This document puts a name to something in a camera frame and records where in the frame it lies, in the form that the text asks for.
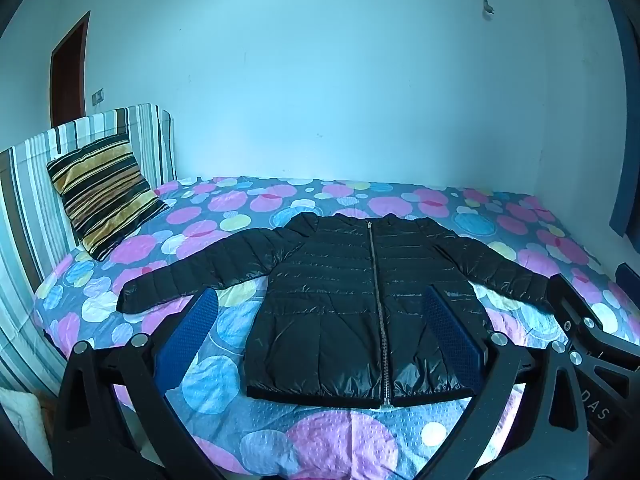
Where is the brown door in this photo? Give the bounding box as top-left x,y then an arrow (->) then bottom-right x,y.
50,10 -> 92,128

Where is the striped headboard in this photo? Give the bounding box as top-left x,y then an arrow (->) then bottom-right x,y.
0,104 -> 178,401

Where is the black puffer jacket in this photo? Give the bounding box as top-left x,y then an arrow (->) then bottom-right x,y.
116,212 -> 556,408

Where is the striped pillow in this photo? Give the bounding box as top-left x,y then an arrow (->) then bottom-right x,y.
46,131 -> 171,262

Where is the dark blue curtain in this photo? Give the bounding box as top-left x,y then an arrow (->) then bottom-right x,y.
605,0 -> 640,238

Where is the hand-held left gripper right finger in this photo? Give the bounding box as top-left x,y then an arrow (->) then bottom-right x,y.
422,286 -> 593,480

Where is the white cloth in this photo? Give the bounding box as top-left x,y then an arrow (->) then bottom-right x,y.
0,387 -> 43,443

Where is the bed with polka-dot sheet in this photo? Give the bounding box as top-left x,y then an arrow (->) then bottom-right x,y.
30,175 -> 640,480

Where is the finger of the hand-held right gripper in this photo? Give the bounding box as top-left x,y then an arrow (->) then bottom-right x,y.
616,262 -> 640,306
546,273 -> 603,348

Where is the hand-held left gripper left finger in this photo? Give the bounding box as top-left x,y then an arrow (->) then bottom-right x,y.
52,287 -> 226,480

